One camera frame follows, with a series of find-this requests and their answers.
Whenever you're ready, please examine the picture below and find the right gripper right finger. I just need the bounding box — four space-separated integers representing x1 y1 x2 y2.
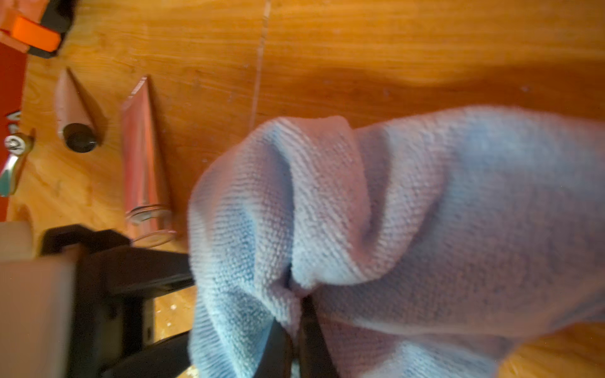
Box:
299 297 339 378

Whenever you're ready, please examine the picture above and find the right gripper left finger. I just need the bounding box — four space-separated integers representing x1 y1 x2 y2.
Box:
253 320 293 378

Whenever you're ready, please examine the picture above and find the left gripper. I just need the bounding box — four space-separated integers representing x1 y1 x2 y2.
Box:
41 225 195 378

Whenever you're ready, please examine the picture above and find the pink translucent tube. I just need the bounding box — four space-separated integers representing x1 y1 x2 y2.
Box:
121 77 176 248

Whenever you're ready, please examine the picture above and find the blue microfiber cloth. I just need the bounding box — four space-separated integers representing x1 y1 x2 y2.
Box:
187 106 604 377

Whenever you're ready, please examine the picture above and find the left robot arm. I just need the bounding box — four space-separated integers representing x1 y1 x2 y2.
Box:
1 221 193 377

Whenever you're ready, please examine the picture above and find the black cap white tube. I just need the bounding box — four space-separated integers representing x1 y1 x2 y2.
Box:
55 69 98 154

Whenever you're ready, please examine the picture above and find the ratchet wrench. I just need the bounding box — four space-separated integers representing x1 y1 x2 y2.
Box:
1 132 35 198

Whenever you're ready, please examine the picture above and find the orange tool case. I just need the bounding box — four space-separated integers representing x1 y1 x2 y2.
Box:
1 0 77 59

